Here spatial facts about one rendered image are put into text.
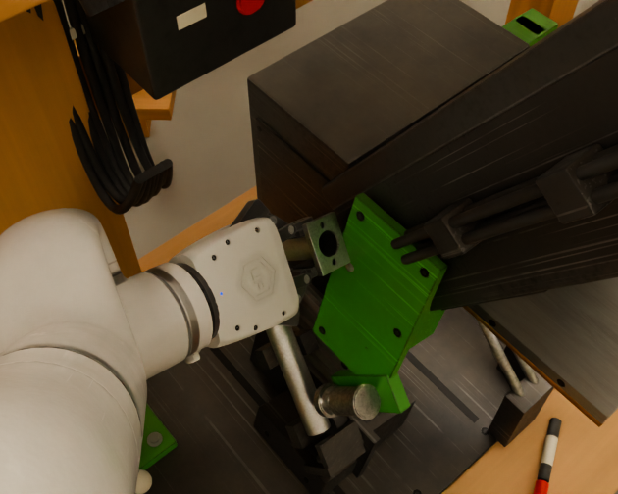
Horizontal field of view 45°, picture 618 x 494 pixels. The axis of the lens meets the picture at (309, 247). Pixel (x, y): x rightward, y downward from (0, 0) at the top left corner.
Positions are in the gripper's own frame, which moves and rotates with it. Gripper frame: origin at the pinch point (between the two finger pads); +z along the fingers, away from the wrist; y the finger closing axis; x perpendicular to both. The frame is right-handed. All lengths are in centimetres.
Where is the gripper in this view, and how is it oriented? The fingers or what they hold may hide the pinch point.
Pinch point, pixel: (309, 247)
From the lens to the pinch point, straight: 76.4
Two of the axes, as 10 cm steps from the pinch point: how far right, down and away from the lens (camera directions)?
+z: 7.0, -3.3, 6.4
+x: -6.6, 0.7, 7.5
